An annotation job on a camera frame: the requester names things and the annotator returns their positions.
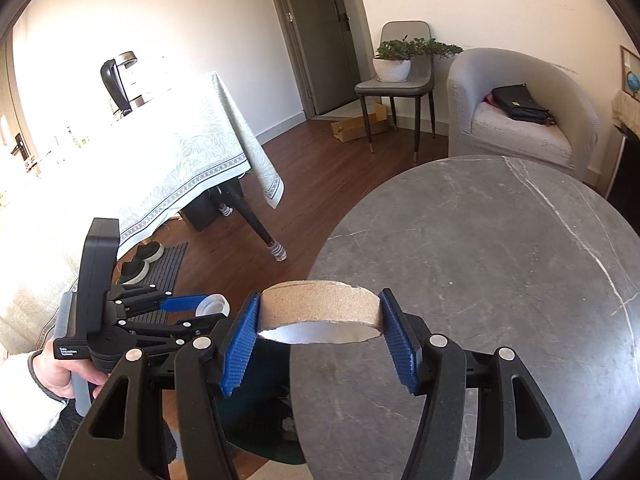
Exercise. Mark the black desk cabinet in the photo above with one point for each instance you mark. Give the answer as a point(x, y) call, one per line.
point(627, 160)

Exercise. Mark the small blue globe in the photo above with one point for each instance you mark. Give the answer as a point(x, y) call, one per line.
point(633, 82)

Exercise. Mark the dark green trash bin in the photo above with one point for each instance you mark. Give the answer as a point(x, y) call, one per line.
point(265, 410)

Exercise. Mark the person's left hand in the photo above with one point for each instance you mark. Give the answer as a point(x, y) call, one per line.
point(57, 377)

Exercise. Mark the table with patterned tablecloth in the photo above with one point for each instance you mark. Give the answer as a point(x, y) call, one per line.
point(165, 160)

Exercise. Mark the grey door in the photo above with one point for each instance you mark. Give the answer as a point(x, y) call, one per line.
point(325, 35)

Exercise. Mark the grey armchair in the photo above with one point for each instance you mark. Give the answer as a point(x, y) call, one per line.
point(520, 135)

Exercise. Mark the small white round object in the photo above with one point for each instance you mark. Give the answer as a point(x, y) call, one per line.
point(215, 305)

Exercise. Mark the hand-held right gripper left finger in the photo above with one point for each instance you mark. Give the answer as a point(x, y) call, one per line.
point(240, 350)

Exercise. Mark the grey dining chair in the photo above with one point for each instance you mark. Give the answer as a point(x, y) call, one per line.
point(390, 87)

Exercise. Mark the dining table with black legs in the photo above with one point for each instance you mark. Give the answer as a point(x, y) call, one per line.
point(252, 220)

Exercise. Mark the wooden picture frame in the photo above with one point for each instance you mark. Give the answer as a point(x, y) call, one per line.
point(624, 57)

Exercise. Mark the grey ribbed door mat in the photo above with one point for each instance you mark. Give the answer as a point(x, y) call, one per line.
point(170, 270)

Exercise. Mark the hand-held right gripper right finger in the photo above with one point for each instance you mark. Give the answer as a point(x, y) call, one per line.
point(400, 345)

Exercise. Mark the person's left forearm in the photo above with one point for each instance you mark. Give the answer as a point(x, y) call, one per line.
point(25, 400)

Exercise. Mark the cardboard tape roll core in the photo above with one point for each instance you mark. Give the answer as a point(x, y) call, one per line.
point(320, 305)

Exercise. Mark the black handbag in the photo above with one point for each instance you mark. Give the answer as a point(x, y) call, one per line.
point(520, 102)

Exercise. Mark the cream knitted cloth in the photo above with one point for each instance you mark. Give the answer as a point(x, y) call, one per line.
point(30, 300)

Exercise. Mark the black box under dining table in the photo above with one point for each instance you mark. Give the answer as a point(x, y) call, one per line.
point(205, 210)

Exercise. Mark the potted plant in white pot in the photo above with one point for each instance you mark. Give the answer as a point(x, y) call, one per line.
point(392, 70)

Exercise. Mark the beige fringed desk cloth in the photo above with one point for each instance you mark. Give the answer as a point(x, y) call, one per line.
point(627, 110)

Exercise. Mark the flat cardboard box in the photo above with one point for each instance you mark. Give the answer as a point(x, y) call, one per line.
point(352, 130)

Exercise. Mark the pink cloth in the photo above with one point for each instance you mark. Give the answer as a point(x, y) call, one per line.
point(488, 98)

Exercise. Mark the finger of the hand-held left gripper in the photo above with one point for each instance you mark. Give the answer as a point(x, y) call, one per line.
point(165, 332)
point(182, 303)

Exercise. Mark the striped table leg sock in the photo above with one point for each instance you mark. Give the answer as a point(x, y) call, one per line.
point(225, 209)
point(277, 252)

